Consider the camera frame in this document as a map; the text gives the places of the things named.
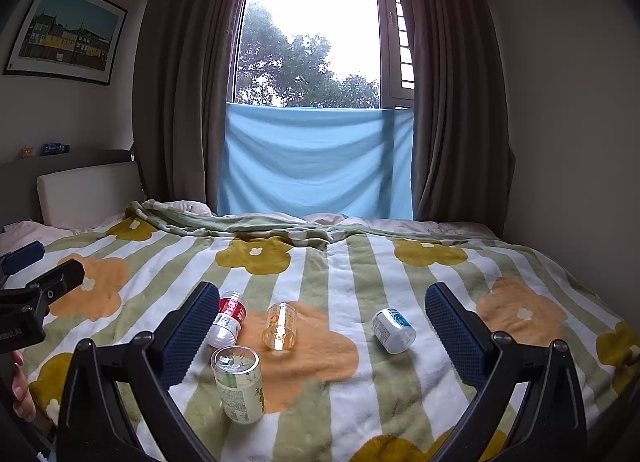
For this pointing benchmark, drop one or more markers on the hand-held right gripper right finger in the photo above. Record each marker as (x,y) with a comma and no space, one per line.
(456,337)

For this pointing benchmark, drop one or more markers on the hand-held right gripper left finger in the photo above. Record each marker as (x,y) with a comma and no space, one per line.
(187,337)

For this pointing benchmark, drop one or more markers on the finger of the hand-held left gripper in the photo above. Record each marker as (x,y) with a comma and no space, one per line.
(22,256)
(57,279)

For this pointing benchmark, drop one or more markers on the clear orange-tinted cup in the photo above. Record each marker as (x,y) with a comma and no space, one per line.
(280,326)

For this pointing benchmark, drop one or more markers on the person's left hand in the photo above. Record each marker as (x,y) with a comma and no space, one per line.
(22,387)

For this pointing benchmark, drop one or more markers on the white bed sheet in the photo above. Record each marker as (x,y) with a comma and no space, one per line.
(27,237)

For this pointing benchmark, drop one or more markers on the red label plastic bottle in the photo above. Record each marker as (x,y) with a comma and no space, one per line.
(228,321)

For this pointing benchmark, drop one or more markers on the white blue-label bottle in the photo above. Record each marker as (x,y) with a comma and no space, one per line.
(393,330)

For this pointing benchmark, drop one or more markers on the white headboard cushion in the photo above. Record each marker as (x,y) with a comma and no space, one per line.
(90,192)

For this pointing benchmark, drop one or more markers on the small orange figure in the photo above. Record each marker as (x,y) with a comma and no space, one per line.
(27,152)

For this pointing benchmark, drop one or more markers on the blue bottle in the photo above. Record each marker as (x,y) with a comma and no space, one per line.
(55,148)

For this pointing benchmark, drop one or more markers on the grey bed headboard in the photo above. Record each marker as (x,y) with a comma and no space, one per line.
(90,156)

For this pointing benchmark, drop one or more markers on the white duvet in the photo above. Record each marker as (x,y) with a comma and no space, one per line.
(400,224)

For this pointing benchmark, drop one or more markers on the floral striped blanket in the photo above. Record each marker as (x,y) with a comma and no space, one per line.
(325,267)

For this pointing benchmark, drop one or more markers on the light blue cloth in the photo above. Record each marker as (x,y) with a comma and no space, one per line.
(315,162)

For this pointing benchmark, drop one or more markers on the brown curtain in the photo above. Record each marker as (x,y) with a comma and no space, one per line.
(455,92)
(185,92)

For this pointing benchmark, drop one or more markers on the window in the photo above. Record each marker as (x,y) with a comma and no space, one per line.
(310,27)

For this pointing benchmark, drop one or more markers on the framed wall picture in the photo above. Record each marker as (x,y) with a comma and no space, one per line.
(67,32)

